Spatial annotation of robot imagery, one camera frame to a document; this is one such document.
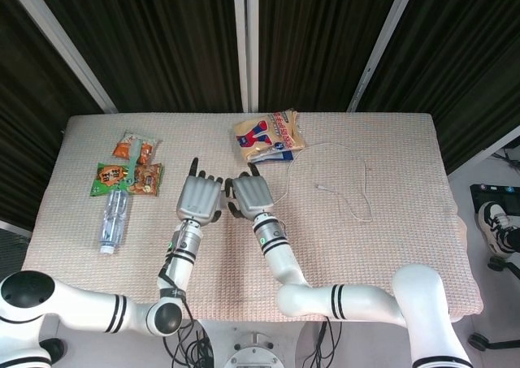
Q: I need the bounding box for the white metal frame post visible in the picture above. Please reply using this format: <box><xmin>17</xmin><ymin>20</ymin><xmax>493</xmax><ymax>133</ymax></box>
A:
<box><xmin>346</xmin><ymin>0</ymin><xmax>424</xmax><ymax>113</ymax></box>
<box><xmin>6</xmin><ymin>0</ymin><xmax>119</xmax><ymax>114</ymax></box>
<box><xmin>232</xmin><ymin>0</ymin><xmax>260</xmax><ymax>113</ymax></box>

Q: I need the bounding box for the black shoe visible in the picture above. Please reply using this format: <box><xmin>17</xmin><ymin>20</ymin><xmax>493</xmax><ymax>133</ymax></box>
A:
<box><xmin>39</xmin><ymin>337</ymin><xmax>66</xmax><ymax>364</ymax></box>

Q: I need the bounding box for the clear plastic water bottle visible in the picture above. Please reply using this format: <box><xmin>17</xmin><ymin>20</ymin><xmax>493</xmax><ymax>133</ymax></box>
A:
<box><xmin>98</xmin><ymin>188</ymin><xmax>130</xmax><ymax>256</ymax></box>

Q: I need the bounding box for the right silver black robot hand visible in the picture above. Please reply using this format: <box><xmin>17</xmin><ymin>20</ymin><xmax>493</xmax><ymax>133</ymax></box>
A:
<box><xmin>224</xmin><ymin>162</ymin><xmax>275</xmax><ymax>219</ymax></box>

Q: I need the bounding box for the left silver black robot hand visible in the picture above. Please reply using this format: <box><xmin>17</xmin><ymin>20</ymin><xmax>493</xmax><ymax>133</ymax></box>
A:
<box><xmin>175</xmin><ymin>157</ymin><xmax>227</xmax><ymax>226</ymax></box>

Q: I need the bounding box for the beige waffle table cloth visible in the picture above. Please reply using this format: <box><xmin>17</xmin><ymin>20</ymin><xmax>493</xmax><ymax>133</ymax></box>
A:
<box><xmin>20</xmin><ymin>112</ymin><xmax>484</xmax><ymax>323</ymax></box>

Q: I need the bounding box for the black cable bundle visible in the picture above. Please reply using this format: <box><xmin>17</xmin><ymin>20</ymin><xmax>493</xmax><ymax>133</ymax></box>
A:
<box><xmin>306</xmin><ymin>320</ymin><xmax>340</xmax><ymax>368</ymax></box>
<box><xmin>162</xmin><ymin>298</ymin><xmax>215</xmax><ymax>368</ymax></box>

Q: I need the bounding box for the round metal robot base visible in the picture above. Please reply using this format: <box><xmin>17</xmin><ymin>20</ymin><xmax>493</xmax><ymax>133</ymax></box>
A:
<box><xmin>224</xmin><ymin>330</ymin><xmax>285</xmax><ymax>368</ymax></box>

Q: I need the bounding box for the small orange snack packet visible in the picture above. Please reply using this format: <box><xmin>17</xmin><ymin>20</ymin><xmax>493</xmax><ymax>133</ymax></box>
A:
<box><xmin>111</xmin><ymin>130</ymin><xmax>163</xmax><ymax>166</ymax></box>

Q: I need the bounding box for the black pleated curtain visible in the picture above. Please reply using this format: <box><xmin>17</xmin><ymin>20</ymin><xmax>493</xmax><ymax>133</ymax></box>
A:
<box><xmin>0</xmin><ymin>0</ymin><xmax>520</xmax><ymax>233</ymax></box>

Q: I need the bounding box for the orange brown snack packet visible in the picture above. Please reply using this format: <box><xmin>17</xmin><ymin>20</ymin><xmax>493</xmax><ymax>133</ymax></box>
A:
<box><xmin>128</xmin><ymin>162</ymin><xmax>165</xmax><ymax>198</ymax></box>

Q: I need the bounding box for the white USB cable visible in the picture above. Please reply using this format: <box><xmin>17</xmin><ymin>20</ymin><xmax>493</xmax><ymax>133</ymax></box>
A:
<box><xmin>272</xmin><ymin>141</ymin><xmax>375</xmax><ymax>224</ymax></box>

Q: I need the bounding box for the black flat device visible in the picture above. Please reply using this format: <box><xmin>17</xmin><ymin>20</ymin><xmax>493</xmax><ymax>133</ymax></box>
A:
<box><xmin>469</xmin><ymin>183</ymin><xmax>520</xmax><ymax>223</ymax></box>

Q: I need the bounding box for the black chair base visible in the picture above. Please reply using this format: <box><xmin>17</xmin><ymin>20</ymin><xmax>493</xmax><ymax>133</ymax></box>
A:
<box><xmin>468</xmin><ymin>255</ymin><xmax>520</xmax><ymax>352</ymax></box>

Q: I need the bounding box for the white black sneaker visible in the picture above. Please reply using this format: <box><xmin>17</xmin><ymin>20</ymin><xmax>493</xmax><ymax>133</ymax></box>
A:
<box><xmin>475</xmin><ymin>201</ymin><xmax>520</xmax><ymax>258</ymax></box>

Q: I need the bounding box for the green snack packet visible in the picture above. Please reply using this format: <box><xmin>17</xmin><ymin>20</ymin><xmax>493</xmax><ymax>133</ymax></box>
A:
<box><xmin>89</xmin><ymin>162</ymin><xmax>133</xmax><ymax>198</ymax></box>

